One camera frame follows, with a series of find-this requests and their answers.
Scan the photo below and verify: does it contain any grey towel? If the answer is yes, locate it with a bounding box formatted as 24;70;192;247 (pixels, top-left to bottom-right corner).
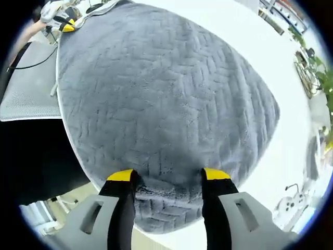
53;1;281;235

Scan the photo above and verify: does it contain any black computer mouse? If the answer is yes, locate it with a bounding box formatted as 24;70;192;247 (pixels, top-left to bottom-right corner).
85;4;105;14

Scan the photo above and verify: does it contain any white handheld controller device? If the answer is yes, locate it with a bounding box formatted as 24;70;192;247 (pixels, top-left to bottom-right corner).
275;183;313;219

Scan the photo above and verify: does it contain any grey mesh chair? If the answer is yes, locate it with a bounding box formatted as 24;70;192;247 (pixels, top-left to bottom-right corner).
0;41;62;122

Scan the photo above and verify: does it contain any person's black clothing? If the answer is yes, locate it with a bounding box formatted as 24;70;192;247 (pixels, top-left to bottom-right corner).
0;118;91;206

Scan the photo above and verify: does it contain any green potted plant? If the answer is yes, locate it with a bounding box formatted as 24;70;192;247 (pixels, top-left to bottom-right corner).
288;26;333;110

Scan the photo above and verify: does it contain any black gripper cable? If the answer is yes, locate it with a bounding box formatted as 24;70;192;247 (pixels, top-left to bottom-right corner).
6;28;62;71

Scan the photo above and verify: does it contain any white wall shelving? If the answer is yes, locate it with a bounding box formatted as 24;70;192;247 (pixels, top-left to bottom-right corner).
259;0;310;34

